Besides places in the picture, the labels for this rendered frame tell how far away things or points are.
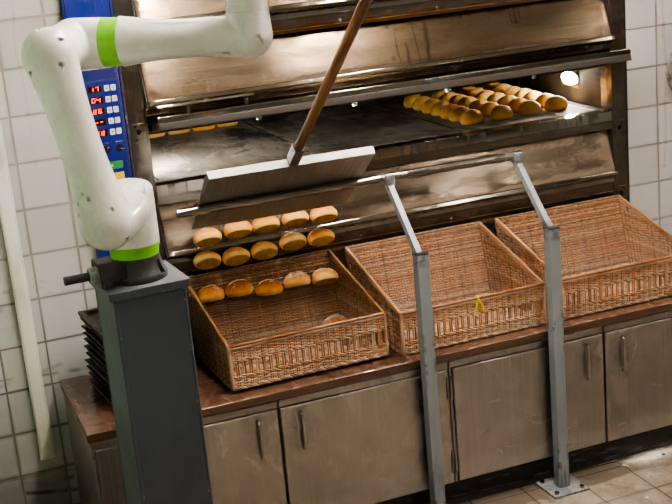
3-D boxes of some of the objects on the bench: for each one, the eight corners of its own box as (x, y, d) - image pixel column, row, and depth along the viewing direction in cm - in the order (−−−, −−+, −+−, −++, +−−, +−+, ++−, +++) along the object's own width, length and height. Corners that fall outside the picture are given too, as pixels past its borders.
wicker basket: (189, 352, 440) (179, 276, 433) (337, 319, 459) (330, 246, 453) (231, 393, 396) (220, 310, 389) (392, 356, 416) (385, 276, 409)
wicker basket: (347, 318, 460) (341, 245, 452) (484, 289, 478) (480, 219, 470) (402, 358, 416) (395, 279, 408) (550, 324, 434) (547, 248, 426)
